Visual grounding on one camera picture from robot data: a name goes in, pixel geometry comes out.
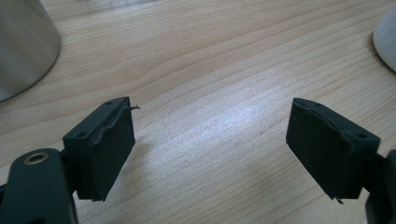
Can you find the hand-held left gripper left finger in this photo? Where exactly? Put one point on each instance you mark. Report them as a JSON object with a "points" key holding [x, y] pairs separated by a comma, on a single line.
{"points": [[106, 155]]}

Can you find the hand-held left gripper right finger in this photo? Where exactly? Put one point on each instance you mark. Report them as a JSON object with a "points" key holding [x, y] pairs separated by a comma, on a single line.
{"points": [[323, 152]]}

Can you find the short pale cup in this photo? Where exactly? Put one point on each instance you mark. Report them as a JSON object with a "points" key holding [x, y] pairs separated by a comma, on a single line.
{"points": [[387, 40]]}

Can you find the tall steel tumbler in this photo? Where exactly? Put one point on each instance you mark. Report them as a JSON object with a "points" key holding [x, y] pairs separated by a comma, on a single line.
{"points": [[21, 46]]}

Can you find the wooden table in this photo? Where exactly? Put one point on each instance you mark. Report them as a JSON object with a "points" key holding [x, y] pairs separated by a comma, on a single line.
{"points": [[202, 71]]}

